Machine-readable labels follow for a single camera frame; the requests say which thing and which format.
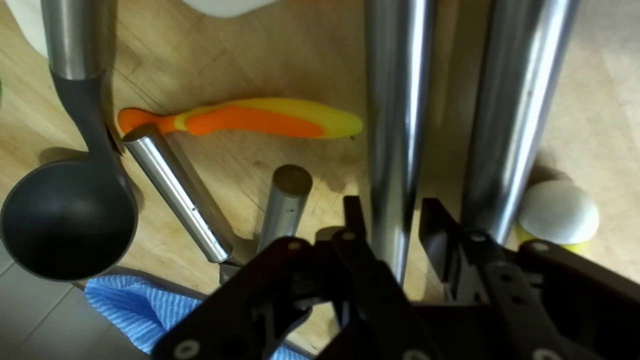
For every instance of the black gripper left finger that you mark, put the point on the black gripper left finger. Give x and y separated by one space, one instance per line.
267 293

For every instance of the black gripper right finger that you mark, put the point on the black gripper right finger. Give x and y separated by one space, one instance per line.
567 301

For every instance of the metal tongs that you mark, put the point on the metal tongs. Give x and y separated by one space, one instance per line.
180 193

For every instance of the blue cloth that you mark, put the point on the blue cloth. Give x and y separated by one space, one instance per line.
132 307

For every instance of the orange yellow peeler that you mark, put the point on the orange yellow peeler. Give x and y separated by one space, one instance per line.
253 120

